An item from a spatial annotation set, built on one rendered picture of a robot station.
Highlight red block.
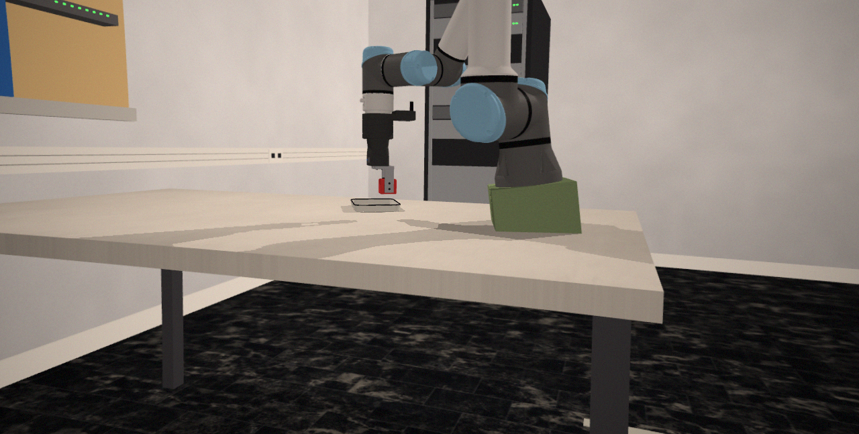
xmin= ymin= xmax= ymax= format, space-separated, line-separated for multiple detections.
xmin=378 ymin=178 xmax=397 ymax=194

